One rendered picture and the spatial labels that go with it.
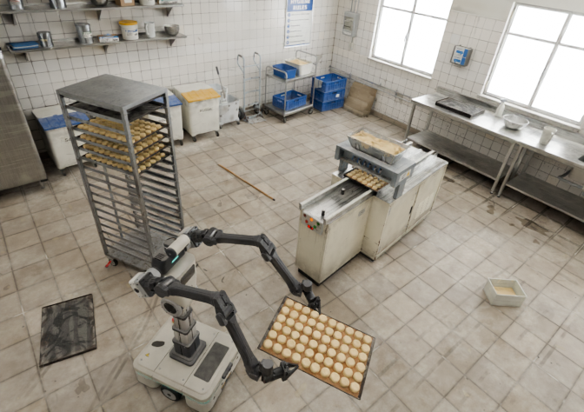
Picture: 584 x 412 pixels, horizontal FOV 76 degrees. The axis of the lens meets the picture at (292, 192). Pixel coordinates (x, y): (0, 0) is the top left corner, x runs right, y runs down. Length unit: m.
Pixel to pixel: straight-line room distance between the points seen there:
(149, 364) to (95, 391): 0.50
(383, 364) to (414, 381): 0.26
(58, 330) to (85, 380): 0.57
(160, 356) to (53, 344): 1.01
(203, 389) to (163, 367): 0.35
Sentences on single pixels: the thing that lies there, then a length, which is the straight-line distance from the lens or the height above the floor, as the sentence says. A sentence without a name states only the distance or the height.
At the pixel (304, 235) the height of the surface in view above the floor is 0.54.
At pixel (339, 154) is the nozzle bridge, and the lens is 3.85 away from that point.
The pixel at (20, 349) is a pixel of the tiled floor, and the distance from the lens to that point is 3.92.
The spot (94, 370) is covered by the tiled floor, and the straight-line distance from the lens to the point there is 3.56.
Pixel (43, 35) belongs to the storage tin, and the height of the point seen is 1.70.
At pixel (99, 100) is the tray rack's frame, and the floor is 1.82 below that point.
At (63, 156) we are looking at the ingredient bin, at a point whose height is 0.30.
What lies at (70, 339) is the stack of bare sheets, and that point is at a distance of 3.79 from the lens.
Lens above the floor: 2.88
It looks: 34 degrees down
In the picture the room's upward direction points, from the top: 5 degrees clockwise
